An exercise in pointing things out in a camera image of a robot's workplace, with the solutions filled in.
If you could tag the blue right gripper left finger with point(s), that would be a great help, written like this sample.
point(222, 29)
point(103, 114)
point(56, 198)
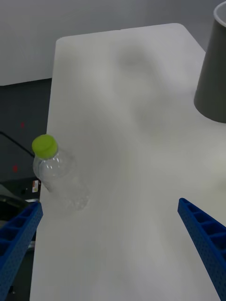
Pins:
point(16, 247)

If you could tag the grey waste bin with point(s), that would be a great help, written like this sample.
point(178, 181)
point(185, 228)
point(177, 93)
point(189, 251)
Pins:
point(214, 82)

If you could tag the clear bottle with green cap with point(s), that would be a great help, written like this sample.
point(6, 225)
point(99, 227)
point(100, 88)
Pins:
point(61, 178)

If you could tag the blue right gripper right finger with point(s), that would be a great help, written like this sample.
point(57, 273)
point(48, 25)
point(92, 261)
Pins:
point(209, 247)

